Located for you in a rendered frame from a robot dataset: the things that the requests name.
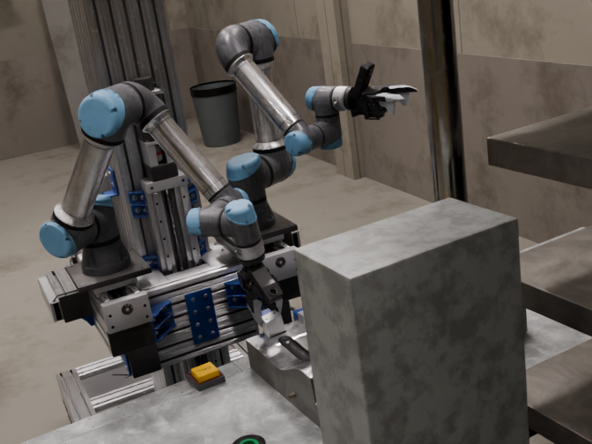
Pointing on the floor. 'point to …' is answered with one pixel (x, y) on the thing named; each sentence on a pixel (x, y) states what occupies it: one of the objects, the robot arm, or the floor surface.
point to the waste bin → (217, 112)
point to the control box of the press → (418, 329)
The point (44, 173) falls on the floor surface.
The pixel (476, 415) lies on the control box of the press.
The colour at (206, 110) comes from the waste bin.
